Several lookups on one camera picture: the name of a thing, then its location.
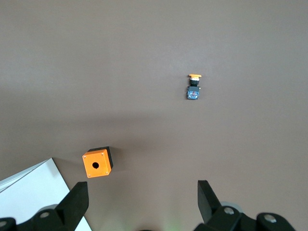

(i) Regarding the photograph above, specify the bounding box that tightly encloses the white drawer cabinet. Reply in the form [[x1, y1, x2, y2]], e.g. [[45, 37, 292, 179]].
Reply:
[[0, 157, 93, 231]]

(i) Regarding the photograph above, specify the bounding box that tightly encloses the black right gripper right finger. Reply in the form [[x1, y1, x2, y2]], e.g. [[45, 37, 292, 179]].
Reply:
[[193, 180, 256, 231]]

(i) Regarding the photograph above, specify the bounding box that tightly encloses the orange button enclosure box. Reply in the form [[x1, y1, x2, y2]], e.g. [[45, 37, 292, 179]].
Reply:
[[82, 146, 115, 179]]

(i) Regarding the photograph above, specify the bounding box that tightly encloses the orange mushroom push button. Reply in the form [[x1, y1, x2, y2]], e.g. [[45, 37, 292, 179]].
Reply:
[[186, 73, 203, 101]]

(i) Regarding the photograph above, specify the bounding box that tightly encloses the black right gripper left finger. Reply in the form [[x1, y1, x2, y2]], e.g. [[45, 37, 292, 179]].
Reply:
[[32, 181, 89, 231]]

